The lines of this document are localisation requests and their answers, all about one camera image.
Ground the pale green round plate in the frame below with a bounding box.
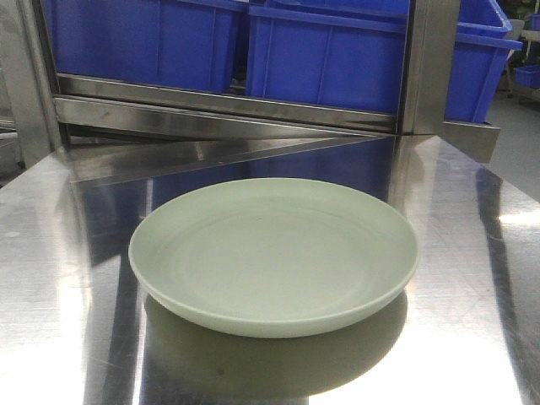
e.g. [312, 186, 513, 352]
[128, 178, 420, 338]

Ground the stainless steel shelf rack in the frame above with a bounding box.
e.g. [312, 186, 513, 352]
[1, 1, 500, 165]

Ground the right blue plastic bin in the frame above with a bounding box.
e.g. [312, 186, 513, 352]
[246, 2, 408, 114]

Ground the blue plastic bin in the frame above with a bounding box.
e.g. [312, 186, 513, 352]
[43, 1, 247, 93]
[246, 2, 408, 114]

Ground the left blue plastic bin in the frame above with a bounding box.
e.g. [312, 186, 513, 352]
[43, 1, 247, 93]

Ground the far right blue bin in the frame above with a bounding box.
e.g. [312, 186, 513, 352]
[445, 0, 522, 123]

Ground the small distant blue crate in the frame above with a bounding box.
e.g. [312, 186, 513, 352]
[514, 65, 540, 89]

